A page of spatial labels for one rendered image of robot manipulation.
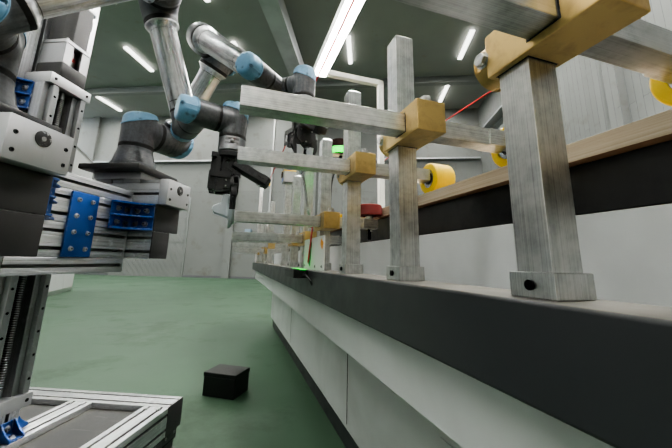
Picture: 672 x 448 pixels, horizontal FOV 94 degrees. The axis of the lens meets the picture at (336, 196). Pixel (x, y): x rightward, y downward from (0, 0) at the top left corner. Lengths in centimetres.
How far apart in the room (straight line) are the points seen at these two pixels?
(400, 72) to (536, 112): 32
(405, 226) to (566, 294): 27
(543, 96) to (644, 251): 25
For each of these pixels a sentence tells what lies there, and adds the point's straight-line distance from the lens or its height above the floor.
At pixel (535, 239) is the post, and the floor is 75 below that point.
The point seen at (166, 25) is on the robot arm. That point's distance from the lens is 118.
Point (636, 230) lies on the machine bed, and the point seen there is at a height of 77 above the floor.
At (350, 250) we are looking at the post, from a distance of 75.
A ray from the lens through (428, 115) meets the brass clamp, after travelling 51.
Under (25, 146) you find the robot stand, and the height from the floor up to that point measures 94.
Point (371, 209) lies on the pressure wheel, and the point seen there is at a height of 89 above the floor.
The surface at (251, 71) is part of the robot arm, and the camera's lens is 104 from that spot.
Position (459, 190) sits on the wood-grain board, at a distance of 72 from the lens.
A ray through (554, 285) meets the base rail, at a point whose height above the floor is 71.
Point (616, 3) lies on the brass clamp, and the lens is 35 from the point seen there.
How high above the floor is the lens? 73
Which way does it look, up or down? 12 degrees up
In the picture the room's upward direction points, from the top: 1 degrees clockwise
